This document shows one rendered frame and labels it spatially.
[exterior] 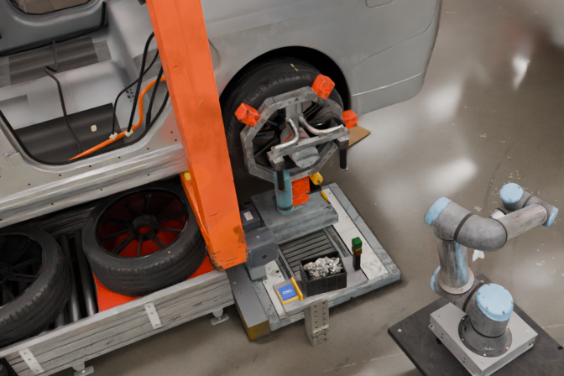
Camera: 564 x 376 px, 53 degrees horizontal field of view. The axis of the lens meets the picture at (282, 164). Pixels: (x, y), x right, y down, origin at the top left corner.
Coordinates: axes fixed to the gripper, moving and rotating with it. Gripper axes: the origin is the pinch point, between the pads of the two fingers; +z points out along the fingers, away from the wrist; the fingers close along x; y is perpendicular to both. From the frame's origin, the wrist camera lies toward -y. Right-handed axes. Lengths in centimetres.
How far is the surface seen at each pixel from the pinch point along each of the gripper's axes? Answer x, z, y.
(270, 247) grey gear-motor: 68, 67, -27
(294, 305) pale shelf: 23, 73, -25
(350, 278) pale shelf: 27, 46, -10
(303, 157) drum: 61, 21, -57
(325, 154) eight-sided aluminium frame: 81, 11, -37
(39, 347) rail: 58, 174, -85
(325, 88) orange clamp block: 69, -10, -72
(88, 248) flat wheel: 90, 134, -91
